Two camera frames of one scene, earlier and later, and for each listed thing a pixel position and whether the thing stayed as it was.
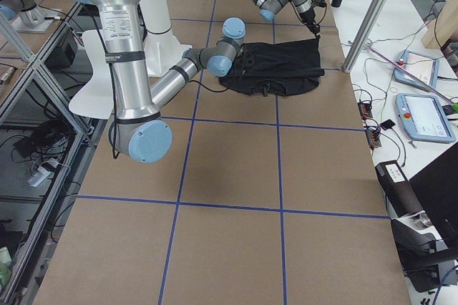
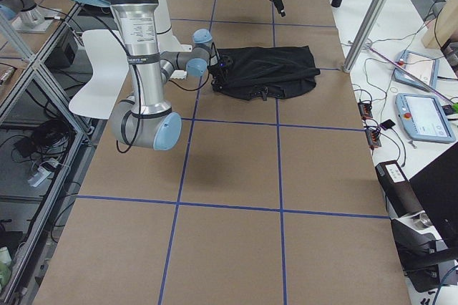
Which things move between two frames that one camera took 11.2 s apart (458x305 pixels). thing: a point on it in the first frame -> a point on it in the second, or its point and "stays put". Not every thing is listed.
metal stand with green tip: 453,104 stays put
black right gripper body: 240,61 -> 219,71
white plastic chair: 96,98 stays put
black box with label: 398,189 stays put
